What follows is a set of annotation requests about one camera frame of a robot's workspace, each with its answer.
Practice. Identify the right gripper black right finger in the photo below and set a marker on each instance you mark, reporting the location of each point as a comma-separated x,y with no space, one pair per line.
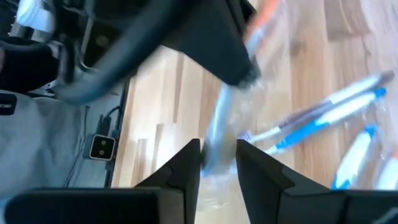
280,199

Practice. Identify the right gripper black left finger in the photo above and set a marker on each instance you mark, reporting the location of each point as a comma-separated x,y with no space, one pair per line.
174,193

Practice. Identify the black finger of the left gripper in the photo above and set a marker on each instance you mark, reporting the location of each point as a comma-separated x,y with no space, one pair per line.
244,7
214,40

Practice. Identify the orange toothbrush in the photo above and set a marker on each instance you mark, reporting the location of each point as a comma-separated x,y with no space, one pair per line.
219,124
388,174

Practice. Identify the blue toothbrush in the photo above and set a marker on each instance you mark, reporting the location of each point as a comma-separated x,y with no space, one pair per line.
354,158
326,119

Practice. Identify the purple toothbrush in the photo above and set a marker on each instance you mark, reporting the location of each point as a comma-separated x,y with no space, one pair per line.
326,105

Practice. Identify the white bag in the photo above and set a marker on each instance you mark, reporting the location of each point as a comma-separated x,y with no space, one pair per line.
34,15

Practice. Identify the black office chair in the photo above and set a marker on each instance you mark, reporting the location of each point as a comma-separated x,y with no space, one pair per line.
28,62

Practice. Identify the black flat box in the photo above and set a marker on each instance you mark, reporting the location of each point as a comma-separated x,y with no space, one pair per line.
7,104

